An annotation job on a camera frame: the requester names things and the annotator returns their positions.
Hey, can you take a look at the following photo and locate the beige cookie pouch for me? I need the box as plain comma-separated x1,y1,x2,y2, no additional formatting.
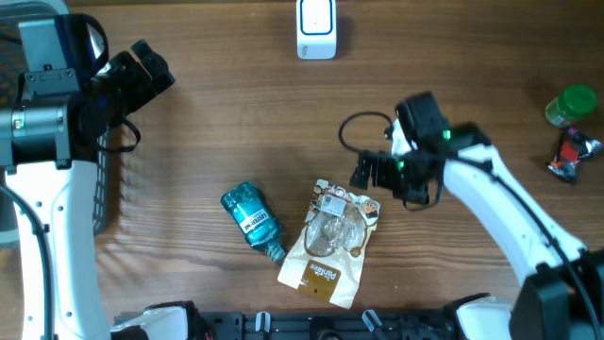
277,179,380,309

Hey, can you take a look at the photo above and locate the black hex wrench set pack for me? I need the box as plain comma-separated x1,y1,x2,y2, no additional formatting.
546,127,603,183

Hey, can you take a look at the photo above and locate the teal Listerine mouthwash bottle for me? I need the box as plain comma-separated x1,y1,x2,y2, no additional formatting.
220,181,286,263

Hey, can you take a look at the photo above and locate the green lid jar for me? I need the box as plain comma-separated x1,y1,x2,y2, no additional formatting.
545,84,597,128

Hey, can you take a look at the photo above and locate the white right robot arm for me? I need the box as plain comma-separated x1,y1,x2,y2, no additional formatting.
350,92,603,339

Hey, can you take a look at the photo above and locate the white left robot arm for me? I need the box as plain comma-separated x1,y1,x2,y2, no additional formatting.
1,41,194,339

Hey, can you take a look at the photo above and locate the white barcode scanner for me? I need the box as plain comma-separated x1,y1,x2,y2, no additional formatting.
295,0,337,60

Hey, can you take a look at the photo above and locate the grey plastic shopping basket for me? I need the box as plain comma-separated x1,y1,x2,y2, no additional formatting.
1,0,109,249

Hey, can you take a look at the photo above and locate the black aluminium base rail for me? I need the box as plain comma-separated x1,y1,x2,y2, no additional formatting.
201,308,465,340

